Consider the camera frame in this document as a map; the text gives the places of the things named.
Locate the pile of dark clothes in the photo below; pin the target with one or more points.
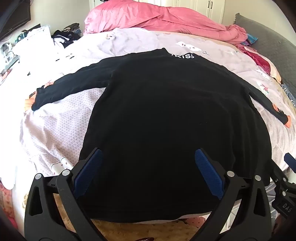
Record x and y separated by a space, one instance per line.
67 36

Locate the blue patterned cloth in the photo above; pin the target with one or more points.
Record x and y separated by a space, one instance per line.
290 92

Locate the black television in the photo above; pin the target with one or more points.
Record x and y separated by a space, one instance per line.
13 18

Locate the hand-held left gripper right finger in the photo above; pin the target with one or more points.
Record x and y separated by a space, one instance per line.
208 174

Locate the grey quilted headboard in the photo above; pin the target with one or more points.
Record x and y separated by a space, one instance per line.
272 46

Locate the black long-sleeved sweater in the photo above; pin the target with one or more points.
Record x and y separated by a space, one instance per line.
161 115

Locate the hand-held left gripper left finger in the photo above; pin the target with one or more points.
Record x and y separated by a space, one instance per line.
89 172

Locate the white drawer unit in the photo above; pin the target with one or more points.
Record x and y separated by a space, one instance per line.
37 39

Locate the white wardrobe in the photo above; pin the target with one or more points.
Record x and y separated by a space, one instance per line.
217 9

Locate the dark sparkly slipper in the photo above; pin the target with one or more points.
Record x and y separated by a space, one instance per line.
143 238

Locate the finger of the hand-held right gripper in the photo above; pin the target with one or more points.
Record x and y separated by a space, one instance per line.
290 160

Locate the pink duvet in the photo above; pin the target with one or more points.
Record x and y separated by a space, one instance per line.
150 16

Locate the red cloth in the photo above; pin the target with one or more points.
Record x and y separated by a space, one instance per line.
261 61

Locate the striped colourful cloth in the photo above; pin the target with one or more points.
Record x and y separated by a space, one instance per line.
251 39

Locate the lilac printed bed sheet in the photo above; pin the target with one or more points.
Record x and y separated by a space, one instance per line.
69 120

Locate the yellow fuzzy garment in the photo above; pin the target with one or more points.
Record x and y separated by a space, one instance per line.
138 231

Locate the pink dotted pants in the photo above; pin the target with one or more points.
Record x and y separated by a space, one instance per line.
196 223

